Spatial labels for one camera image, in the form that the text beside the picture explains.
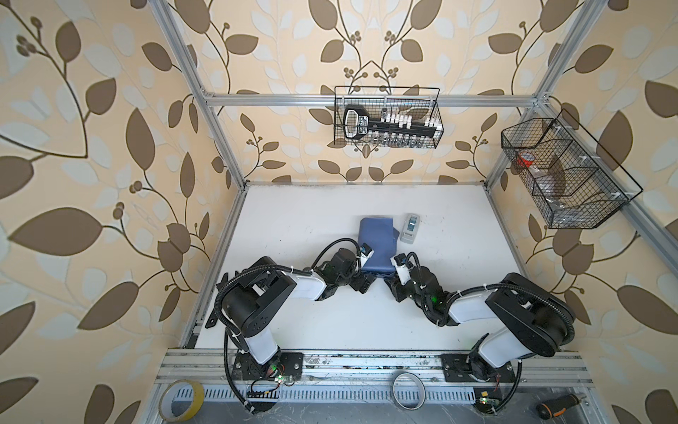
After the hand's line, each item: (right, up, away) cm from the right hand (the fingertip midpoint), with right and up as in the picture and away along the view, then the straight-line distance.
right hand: (389, 276), depth 91 cm
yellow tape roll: (-60, -28, -21) cm, 69 cm away
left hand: (-9, +4, 0) cm, 10 cm away
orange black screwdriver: (+39, -27, -24) cm, 54 cm away
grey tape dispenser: (+10, +17, +10) cm, 22 cm away
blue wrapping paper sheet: (-3, +14, +4) cm, 15 cm away
